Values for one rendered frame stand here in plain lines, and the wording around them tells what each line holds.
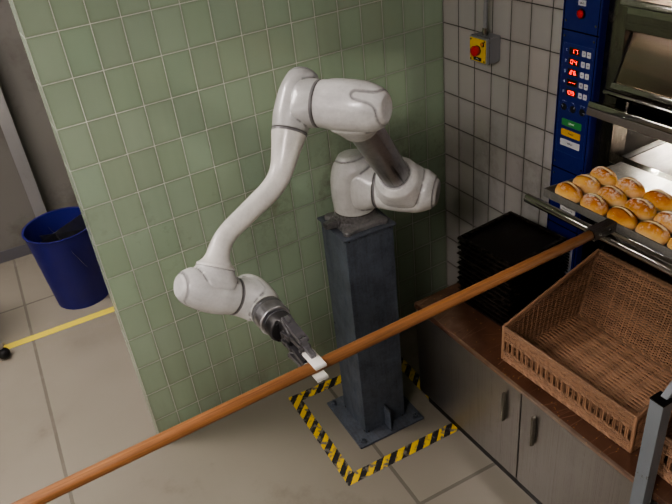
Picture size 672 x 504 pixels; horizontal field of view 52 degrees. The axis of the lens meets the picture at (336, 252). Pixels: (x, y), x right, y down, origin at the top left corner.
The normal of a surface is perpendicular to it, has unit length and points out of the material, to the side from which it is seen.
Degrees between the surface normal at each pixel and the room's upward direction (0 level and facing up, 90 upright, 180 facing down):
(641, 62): 70
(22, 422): 0
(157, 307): 90
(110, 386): 0
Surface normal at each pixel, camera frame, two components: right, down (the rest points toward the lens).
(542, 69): -0.85, 0.35
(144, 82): 0.51, 0.42
